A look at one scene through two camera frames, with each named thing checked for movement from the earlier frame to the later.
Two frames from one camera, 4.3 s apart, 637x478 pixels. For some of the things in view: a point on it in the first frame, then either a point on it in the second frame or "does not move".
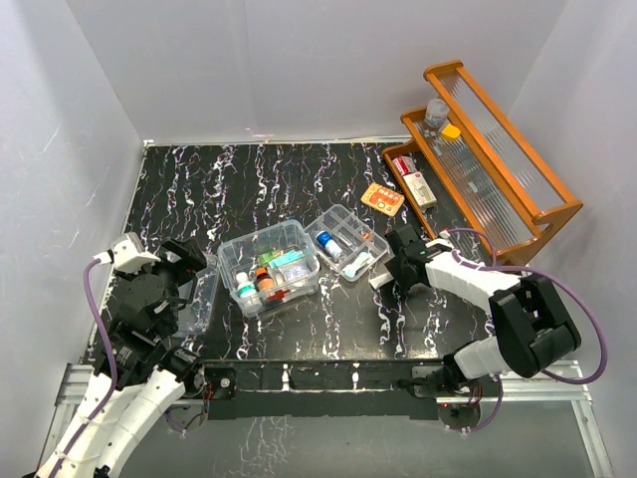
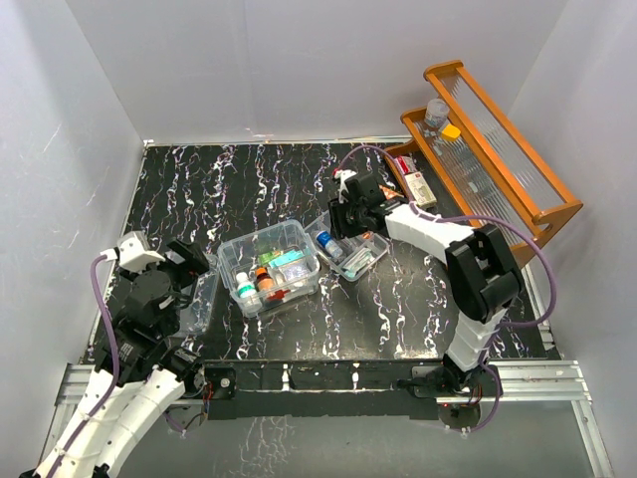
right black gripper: x=394 y=268 -> x=339 y=228
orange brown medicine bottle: x=263 y=282 does not move
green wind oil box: x=266 y=257 does not move
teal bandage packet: x=287 y=258 does not move
